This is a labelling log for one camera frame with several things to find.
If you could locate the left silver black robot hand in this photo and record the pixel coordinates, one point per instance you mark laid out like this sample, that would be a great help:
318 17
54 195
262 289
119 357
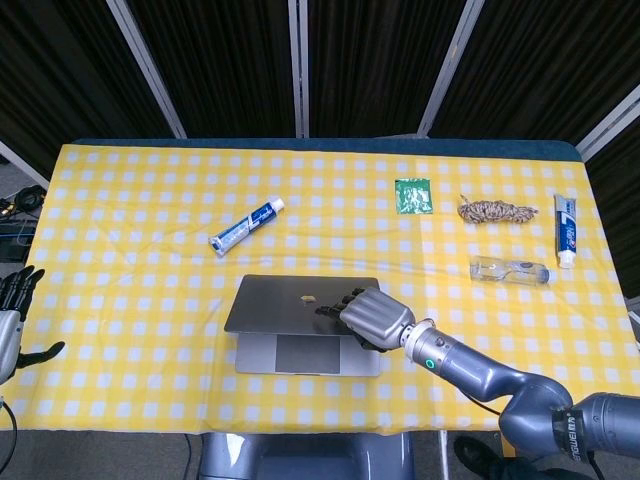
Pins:
10 330

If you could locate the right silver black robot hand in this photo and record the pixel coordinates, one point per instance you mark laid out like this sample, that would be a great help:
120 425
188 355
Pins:
375 315

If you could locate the silver laptop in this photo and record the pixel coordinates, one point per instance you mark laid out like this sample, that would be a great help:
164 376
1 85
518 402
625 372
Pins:
280 305

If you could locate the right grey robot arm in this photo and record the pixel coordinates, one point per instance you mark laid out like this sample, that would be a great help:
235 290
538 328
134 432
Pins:
475 365

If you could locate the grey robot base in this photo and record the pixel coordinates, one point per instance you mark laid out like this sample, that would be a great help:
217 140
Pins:
300 457

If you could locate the green foil packet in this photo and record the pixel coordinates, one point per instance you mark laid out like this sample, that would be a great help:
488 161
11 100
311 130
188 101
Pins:
412 197

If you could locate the clear plastic bottle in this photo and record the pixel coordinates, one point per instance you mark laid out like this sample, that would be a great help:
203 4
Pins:
500 271

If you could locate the metal table leg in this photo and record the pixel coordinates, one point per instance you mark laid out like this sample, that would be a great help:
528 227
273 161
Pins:
443 455

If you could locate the blue white toothpaste tube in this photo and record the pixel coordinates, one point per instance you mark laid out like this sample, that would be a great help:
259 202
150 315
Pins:
245 227

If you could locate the yellow white checkered tablecloth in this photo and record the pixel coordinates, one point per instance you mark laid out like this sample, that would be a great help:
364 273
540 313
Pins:
150 250

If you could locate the toothpaste tube with numeral print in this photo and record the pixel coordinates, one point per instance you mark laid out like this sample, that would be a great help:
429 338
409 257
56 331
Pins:
567 230

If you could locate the blue padded table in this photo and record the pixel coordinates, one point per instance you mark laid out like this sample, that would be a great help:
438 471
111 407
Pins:
500 143

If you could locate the dark partition panel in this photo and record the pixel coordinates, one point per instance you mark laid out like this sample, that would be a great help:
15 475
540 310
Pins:
550 60
225 65
375 65
620 200
60 75

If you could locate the white partition post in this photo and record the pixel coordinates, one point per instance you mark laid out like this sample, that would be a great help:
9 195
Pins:
610 120
447 70
145 65
25 162
299 75

